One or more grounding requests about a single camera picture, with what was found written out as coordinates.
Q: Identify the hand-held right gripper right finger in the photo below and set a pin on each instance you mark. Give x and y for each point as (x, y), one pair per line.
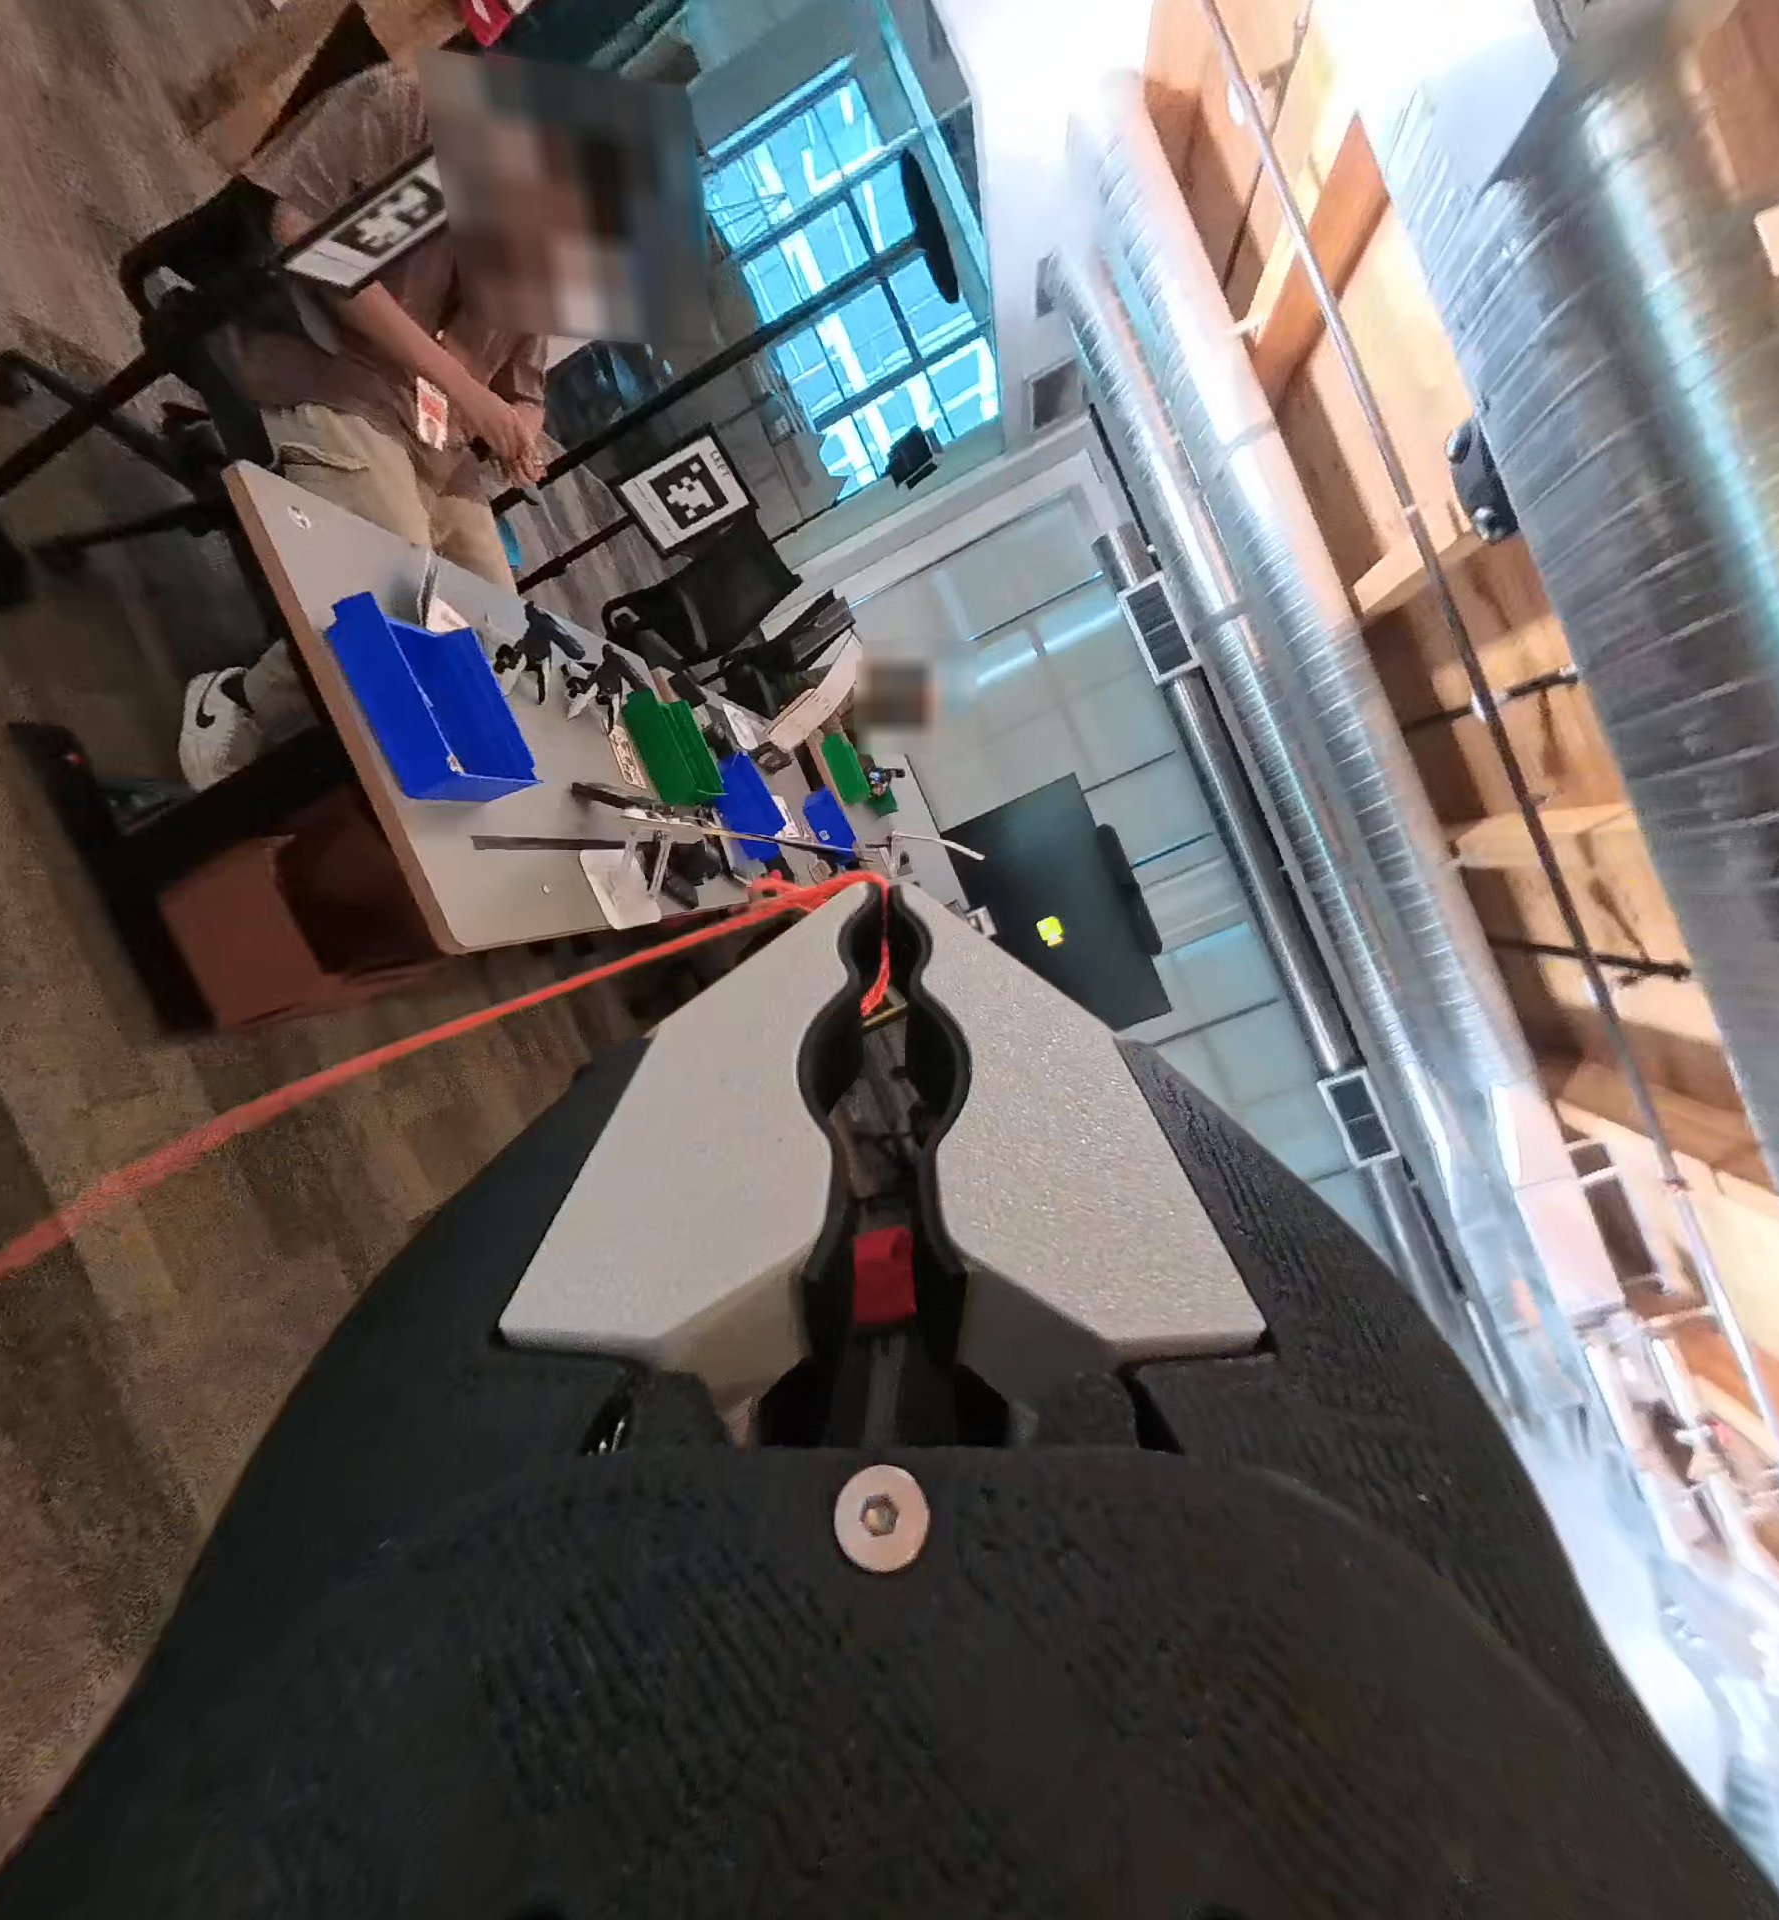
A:
(1084, 1200)

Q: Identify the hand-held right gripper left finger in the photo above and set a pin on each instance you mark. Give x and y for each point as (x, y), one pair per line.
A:
(680, 1200)

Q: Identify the silver spiral air duct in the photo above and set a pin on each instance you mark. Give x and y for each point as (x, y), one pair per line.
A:
(1280, 600)

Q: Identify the black wall screen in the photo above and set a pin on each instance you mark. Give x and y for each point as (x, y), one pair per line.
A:
(1084, 900)

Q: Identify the black white marker sign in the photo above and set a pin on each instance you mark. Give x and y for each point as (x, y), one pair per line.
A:
(684, 490)
(394, 218)

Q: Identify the grey work table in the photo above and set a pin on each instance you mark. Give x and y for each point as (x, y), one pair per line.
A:
(305, 556)

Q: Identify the green parts bin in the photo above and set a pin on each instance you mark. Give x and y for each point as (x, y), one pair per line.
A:
(859, 774)
(674, 751)

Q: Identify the small blue parts bin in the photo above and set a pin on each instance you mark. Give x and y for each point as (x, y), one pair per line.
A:
(830, 815)
(749, 812)

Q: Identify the black stool chair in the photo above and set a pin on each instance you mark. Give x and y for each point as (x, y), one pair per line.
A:
(185, 286)

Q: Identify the black office chair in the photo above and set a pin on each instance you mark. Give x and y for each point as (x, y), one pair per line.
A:
(724, 600)

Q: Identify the cardboard box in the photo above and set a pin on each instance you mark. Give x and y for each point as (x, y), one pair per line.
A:
(289, 916)

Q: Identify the large blue parts bin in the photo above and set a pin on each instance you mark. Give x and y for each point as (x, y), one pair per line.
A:
(424, 705)

